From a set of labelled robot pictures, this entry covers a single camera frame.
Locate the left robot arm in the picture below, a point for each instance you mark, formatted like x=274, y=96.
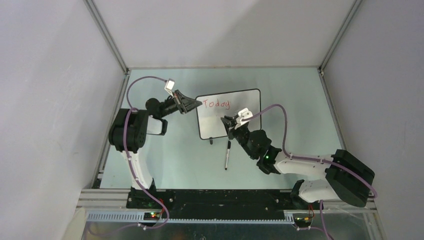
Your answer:
x=131, y=126

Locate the white board black frame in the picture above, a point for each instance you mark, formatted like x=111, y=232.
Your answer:
x=217, y=105

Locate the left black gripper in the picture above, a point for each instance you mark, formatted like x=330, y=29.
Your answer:
x=181, y=101

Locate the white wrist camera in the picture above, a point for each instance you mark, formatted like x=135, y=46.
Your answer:
x=242, y=117
x=169, y=85

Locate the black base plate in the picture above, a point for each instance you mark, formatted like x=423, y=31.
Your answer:
x=259, y=204

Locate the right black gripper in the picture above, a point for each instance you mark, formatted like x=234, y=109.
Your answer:
x=230, y=124

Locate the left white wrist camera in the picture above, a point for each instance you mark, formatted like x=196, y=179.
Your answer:
x=169, y=85

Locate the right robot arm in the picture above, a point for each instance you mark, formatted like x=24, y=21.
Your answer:
x=339, y=176

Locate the aluminium frame rail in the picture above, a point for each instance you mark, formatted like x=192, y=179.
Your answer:
x=106, y=34

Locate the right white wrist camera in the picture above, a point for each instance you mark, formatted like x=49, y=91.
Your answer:
x=242, y=117

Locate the black whiteboard marker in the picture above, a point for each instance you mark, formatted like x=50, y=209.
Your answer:
x=227, y=155

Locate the grey cable duct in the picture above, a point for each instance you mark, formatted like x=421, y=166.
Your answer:
x=141, y=217

